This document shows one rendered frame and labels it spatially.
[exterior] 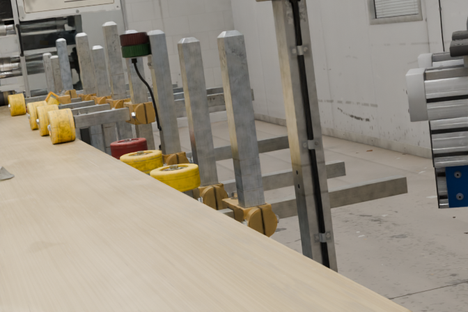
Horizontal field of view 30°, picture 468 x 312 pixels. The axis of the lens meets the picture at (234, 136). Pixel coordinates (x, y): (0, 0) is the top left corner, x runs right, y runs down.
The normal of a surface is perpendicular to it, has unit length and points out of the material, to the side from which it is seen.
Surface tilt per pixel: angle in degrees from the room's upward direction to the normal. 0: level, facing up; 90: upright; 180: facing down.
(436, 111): 90
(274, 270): 0
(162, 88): 90
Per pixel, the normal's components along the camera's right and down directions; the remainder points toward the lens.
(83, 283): -0.13, -0.98
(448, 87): -0.25, 0.15
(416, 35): -0.95, 0.15
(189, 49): 0.32, 0.07
